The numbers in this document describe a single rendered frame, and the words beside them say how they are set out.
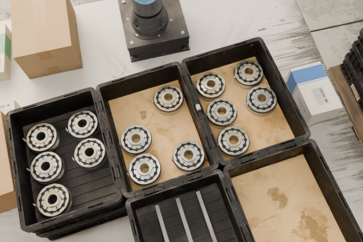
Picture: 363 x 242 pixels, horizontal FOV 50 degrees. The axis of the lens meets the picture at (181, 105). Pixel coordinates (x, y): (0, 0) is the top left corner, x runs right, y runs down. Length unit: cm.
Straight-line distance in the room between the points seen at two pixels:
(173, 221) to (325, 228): 46
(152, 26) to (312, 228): 90
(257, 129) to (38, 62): 87
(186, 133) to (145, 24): 46
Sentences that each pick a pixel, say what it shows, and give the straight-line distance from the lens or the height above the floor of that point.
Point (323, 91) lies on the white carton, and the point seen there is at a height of 79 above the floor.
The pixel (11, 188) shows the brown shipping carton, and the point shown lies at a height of 86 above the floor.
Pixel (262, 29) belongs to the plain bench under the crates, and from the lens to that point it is 171.
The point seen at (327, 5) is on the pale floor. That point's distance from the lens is 282.
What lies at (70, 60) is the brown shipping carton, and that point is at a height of 77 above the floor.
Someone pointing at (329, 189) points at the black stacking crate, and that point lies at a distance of 126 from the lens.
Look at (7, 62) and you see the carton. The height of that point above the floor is 73.
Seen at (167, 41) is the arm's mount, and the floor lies 80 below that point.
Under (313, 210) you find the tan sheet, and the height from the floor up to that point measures 83.
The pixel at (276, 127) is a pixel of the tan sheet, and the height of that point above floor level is 83.
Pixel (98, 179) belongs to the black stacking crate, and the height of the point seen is 83.
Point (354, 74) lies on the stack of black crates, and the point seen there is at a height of 25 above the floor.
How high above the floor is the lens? 205
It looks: 64 degrees down
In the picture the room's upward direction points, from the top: 5 degrees counter-clockwise
